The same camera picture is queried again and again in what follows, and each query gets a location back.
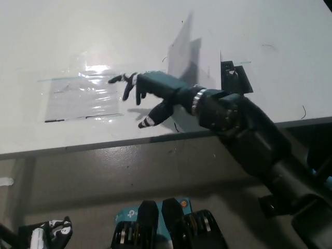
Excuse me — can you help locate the black plastic bracket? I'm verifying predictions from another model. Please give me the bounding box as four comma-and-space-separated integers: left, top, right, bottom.
220, 60, 254, 95

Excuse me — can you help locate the white paperback manual book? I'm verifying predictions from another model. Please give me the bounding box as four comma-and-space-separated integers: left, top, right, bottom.
167, 10, 223, 89

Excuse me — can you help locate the clear plastic film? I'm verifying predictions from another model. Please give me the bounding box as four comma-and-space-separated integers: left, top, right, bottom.
17, 64, 140, 125

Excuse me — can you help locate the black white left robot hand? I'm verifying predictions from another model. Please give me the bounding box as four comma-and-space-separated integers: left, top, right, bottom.
19, 216, 74, 249

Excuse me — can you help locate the black desk leg frame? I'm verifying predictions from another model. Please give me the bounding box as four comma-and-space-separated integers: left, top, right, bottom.
279, 119, 332, 182

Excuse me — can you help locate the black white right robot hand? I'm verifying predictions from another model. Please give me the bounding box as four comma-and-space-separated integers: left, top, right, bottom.
108, 71, 200, 129

